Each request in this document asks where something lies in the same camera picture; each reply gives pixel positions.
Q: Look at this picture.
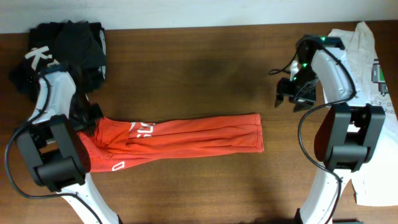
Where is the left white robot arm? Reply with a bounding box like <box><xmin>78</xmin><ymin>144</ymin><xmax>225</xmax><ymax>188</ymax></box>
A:
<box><xmin>11</xmin><ymin>65</ymin><xmax>121</xmax><ymax>223</ymax></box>

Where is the white printed t-shirt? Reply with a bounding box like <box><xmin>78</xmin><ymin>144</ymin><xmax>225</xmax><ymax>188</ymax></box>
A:
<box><xmin>329</xmin><ymin>22</ymin><xmax>397</xmax><ymax>207</ymax></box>

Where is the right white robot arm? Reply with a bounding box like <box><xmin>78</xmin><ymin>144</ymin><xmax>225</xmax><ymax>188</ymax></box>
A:
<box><xmin>269</xmin><ymin>35</ymin><xmax>386</xmax><ymax>223</ymax></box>

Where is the black printed folded shirt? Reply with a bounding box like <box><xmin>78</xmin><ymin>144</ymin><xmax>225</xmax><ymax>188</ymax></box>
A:
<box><xmin>28</xmin><ymin>21</ymin><xmax>107</xmax><ymax>93</ymax></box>

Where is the orange t-shirt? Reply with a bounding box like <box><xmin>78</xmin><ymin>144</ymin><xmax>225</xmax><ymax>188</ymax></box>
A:
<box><xmin>78</xmin><ymin>114</ymin><xmax>264</xmax><ymax>172</ymax></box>

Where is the dark navy folded shirt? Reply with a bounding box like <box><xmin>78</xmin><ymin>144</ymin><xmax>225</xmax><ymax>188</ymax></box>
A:
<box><xmin>9</xmin><ymin>59</ymin><xmax>40</xmax><ymax>103</ymax></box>

